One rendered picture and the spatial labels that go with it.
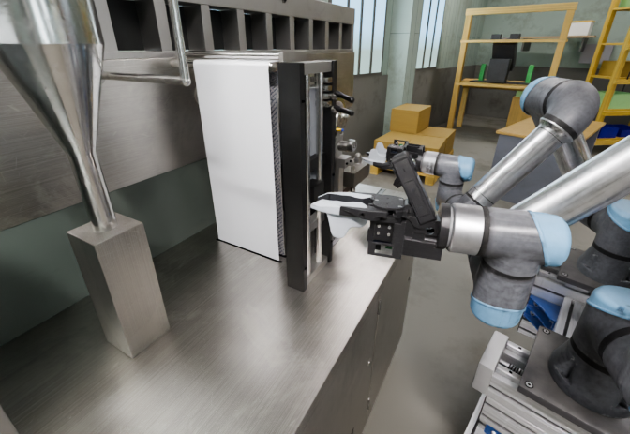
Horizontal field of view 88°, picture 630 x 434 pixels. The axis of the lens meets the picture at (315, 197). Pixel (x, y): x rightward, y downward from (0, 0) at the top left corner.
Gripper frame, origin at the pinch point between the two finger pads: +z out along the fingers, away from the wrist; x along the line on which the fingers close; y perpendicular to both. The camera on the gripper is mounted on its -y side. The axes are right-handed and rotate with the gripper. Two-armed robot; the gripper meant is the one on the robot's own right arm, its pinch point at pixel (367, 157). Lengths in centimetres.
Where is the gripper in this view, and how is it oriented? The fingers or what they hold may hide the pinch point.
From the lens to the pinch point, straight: 120.6
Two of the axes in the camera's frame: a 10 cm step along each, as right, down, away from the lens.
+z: -8.6, -2.2, 4.7
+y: -0.9, -8.4, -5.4
